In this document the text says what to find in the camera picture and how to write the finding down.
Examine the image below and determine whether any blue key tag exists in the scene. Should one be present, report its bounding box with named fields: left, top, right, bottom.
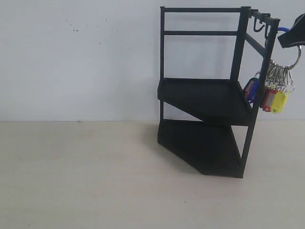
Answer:
left=243, top=77, right=259, bottom=104

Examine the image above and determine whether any red key tag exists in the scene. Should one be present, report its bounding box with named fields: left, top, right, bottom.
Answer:
left=261, top=89, right=277, bottom=112

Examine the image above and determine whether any yellow key tag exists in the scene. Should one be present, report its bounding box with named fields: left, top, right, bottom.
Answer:
left=271, top=92, right=289, bottom=114

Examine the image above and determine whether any colourful key tag bunch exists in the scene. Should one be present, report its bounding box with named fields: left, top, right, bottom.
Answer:
left=278, top=27, right=301, bottom=70

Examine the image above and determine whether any black two-tier corner shelf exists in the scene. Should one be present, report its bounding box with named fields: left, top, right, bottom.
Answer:
left=157, top=6, right=280, bottom=178

